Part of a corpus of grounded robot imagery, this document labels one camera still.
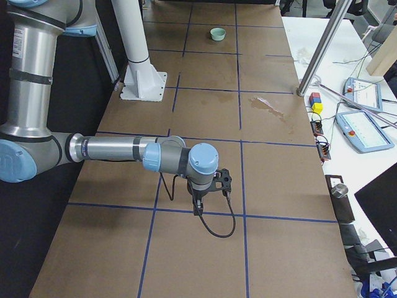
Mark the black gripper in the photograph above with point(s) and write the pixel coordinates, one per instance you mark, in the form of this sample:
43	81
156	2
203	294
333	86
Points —
198	194

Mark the green ceramic bowl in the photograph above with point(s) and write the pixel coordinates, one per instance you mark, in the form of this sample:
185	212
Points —
217	34

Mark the far teach pendant tablet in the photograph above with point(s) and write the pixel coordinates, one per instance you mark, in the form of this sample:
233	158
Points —
365	93

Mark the black orange connector block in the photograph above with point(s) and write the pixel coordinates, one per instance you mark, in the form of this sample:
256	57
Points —
317	127
323	151

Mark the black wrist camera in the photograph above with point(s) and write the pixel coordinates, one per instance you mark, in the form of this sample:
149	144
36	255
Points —
222	180

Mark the thin metal rod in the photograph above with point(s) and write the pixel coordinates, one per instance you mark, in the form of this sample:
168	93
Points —
356	105

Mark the black monitor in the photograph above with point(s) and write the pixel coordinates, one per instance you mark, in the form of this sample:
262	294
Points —
378	201

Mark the near teach pendant tablet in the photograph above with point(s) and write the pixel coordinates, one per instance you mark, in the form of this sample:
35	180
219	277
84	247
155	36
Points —
362	132

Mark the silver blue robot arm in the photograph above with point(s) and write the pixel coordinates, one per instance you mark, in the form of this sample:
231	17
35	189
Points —
29	148

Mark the aluminium frame post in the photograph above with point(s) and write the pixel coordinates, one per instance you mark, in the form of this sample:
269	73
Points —
334	22

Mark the steel cylinder weight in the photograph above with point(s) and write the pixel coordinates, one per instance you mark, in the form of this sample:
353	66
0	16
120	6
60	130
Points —
339	191

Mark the red blue yellow cube stack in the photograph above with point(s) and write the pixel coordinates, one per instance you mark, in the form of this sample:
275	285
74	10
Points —
315	102

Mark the teach pendant tablet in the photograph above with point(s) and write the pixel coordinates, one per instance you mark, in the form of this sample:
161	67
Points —
362	132
365	93

